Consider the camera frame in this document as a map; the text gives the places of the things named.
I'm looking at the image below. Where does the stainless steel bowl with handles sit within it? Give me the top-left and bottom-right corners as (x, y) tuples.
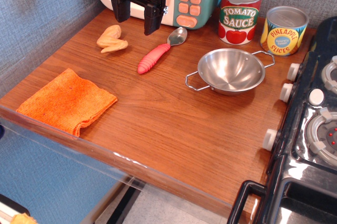
(185, 48), (275, 95)

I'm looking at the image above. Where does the orange knitted cloth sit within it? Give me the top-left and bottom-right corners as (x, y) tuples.
(16, 69), (117, 137)

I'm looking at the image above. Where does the white stove knob top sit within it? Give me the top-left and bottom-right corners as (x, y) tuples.
(287, 63), (301, 82)

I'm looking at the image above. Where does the white stove knob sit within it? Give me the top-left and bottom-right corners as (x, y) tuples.
(287, 63), (301, 82)
(262, 129), (277, 151)
(279, 83), (293, 103)

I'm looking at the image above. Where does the plastic toy chicken wing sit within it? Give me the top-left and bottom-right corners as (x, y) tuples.
(96, 25), (128, 53)

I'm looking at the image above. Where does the tomato sauce can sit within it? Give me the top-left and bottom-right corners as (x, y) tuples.
(218, 0), (262, 45)

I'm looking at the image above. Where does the pineapple slices can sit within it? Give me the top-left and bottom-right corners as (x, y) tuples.
(260, 6), (309, 56)

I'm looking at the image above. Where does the clear acrylic table guard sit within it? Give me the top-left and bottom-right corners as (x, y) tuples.
(1, 104), (269, 216)

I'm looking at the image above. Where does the white stove knob middle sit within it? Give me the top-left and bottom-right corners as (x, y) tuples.
(279, 83), (293, 103)

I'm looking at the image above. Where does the white stove knob bottom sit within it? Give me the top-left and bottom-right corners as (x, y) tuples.
(262, 129), (277, 151)

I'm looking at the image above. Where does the black toy stove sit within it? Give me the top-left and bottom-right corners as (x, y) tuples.
(227, 17), (336, 223)

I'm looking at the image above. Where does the orange object bottom left corner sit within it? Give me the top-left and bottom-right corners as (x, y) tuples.
(10, 213), (37, 224)

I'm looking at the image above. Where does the toy spoon with pink handle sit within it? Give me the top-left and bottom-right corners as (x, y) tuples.
(137, 27), (187, 74)

